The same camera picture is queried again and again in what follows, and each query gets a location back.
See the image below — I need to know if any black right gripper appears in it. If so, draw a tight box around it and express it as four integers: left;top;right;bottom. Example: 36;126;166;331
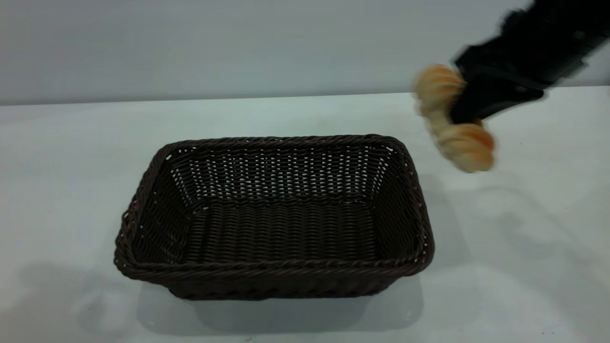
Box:
450;10;589;125

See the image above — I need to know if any orange ridged bread roll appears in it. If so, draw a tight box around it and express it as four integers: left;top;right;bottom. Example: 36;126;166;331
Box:
412;64;495;173

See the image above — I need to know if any dark brown woven basket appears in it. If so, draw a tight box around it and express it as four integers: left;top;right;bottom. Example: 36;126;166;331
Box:
113;134;435;301

